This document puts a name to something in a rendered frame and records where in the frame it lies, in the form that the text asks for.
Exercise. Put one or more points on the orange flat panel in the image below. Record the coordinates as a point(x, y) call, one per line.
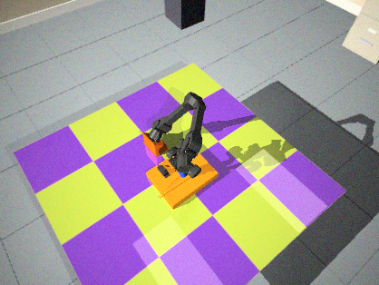
point(164, 175)

